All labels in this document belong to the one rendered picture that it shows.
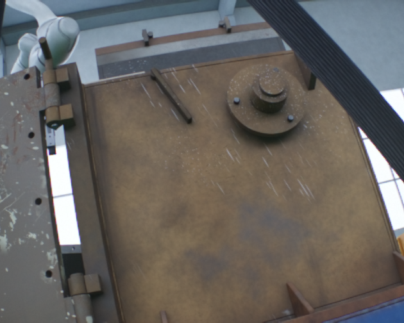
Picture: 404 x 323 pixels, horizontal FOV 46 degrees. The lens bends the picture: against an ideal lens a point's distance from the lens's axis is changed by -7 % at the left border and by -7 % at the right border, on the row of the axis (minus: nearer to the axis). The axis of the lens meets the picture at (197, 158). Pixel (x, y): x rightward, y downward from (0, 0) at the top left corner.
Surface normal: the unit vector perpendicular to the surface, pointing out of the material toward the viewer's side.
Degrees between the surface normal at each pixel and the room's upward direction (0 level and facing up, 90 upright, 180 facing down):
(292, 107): 90
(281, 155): 90
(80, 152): 90
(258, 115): 90
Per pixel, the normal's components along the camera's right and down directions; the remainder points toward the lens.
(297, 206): 0.04, -0.39
